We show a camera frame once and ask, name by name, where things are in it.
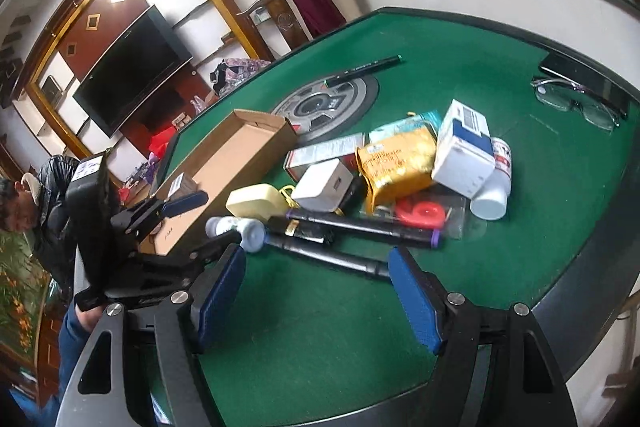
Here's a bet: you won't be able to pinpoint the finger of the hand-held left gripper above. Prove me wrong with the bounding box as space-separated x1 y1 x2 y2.
110 189 208 239
142 232 243 293

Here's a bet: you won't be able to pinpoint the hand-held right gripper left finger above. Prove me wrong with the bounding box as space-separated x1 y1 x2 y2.
57 244 248 427

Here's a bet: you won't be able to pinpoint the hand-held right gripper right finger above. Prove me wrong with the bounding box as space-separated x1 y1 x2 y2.
387 246 581 427

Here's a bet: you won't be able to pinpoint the small white bottle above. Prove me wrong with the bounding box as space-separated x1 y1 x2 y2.
206 216 264 253

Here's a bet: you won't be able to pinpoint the cream square case with keyring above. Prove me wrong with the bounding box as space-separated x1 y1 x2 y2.
226 183 297 220

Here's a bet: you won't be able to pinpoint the brown cardboard box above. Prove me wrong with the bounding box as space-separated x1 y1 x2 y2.
137 108 298 258

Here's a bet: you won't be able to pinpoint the clear bag with red item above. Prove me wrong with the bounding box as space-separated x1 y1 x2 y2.
372 192 468 240

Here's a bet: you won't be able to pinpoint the black marker purple end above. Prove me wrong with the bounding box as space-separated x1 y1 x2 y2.
286 208 441 250

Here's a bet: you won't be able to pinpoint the black lipstick gold band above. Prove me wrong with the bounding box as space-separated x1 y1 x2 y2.
266 217 335 247

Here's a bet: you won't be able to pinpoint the black pen blue end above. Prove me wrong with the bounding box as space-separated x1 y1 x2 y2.
264 234 392 279

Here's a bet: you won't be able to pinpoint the white bottle red label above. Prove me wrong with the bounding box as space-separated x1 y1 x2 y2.
470 137 513 222

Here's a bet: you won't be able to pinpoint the yellow cracker packet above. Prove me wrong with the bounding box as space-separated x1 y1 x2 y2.
356 127 438 215

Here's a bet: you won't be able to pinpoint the small white barcode box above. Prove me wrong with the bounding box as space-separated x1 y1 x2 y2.
291 158 355 212

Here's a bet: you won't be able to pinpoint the white and blue medicine box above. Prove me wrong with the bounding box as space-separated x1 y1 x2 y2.
431 99 497 198

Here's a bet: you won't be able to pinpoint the long red and grey box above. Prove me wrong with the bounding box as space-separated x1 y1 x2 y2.
282 132 366 180

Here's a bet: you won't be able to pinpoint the teal cartoon tissue pack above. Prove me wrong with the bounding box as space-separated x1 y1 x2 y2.
369 109 443 142

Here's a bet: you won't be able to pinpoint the black marker yellow-green ends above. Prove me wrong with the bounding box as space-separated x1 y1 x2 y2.
324 55 404 88

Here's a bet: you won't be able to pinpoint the person's left forearm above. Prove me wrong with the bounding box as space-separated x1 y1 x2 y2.
57 304 108 413

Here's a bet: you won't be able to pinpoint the floral picture panel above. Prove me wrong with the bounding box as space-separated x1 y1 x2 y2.
0 229 56 358

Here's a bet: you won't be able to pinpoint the black television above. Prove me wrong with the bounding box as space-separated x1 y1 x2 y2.
72 4 194 138

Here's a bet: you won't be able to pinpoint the floral cloth bag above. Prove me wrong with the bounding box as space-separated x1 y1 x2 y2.
209 57 271 96

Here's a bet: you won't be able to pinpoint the round grey table centre panel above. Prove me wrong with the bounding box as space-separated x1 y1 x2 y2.
270 74 379 145

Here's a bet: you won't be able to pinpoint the dark red cloth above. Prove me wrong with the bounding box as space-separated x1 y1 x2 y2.
289 0 347 38

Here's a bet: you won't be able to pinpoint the black flat case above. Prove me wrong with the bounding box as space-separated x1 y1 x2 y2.
540 52 631 118

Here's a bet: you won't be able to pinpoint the clear frame eyeglasses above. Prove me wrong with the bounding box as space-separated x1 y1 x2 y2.
531 77 621 131

